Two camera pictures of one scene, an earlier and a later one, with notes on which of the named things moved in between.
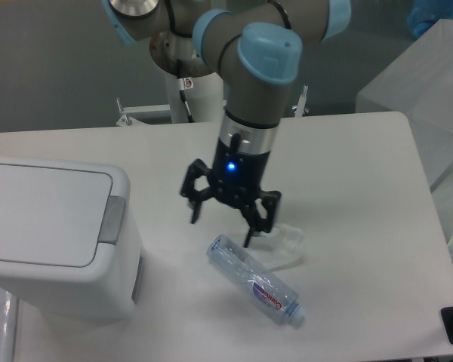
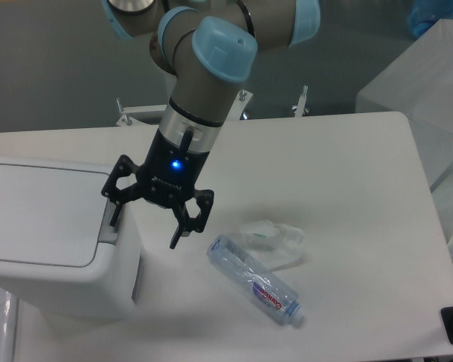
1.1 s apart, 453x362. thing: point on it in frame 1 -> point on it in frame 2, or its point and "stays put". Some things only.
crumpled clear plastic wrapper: x=281 y=246 stays put
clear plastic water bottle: x=254 y=280 stays put
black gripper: x=236 y=178 -> x=169 y=172
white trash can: x=63 y=237 stays put
